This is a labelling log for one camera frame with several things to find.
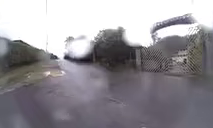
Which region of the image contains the dark bushy tree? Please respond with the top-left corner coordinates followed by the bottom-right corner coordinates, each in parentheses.
top-left (93, 26), bottom-right (142, 68)

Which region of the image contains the wet grey asphalt road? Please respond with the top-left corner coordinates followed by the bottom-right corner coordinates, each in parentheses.
top-left (0, 59), bottom-right (213, 128)

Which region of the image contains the lattice gate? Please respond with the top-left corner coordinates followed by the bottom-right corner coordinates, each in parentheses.
top-left (139, 26), bottom-right (205, 76)

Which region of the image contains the tall thin pole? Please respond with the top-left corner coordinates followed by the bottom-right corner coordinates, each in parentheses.
top-left (44, 0), bottom-right (49, 53)

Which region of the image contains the pale building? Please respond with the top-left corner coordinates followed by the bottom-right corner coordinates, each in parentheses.
top-left (170, 49), bottom-right (192, 74)

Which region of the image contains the arched metal gantry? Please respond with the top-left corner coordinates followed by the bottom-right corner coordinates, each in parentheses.
top-left (149, 13), bottom-right (198, 44)

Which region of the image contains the grass verge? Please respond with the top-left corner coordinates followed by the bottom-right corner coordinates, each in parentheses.
top-left (0, 59), bottom-right (67, 93)

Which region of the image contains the tall dark green hedge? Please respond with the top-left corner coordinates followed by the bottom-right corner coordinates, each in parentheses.
top-left (0, 33), bottom-right (52, 76)

